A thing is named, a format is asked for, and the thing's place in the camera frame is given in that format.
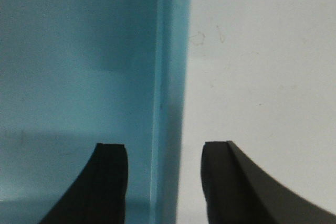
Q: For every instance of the light blue plastic box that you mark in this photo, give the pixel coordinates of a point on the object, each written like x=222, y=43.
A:
x=75, y=73

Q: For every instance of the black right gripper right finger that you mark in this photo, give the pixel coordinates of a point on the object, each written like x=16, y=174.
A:
x=237, y=190

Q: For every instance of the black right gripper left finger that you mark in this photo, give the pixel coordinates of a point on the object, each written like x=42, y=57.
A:
x=98, y=193

